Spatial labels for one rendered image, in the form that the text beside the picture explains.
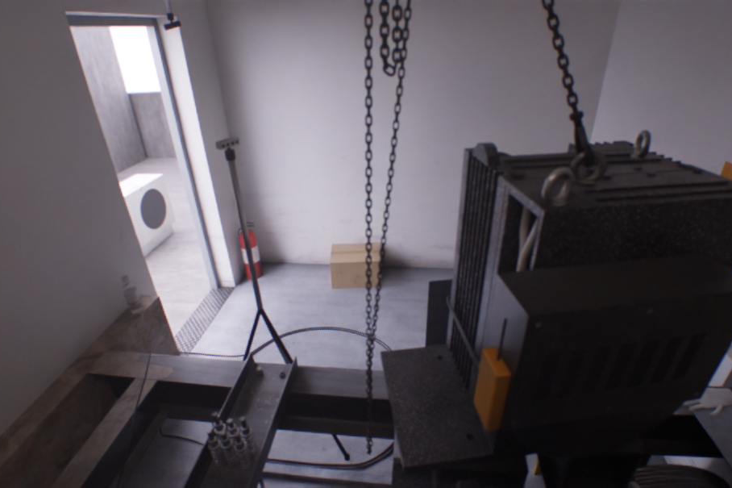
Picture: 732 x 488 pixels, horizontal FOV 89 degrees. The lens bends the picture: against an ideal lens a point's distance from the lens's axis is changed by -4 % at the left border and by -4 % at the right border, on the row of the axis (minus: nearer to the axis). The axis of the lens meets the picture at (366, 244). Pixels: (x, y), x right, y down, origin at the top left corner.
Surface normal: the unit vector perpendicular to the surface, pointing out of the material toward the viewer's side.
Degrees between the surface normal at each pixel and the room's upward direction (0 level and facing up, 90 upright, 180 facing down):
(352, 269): 90
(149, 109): 90
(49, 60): 90
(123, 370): 0
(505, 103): 90
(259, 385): 0
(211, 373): 0
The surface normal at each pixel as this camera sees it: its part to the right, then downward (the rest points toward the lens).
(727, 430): -0.03, -0.88
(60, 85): 0.99, 0.03
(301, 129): -0.11, 0.48
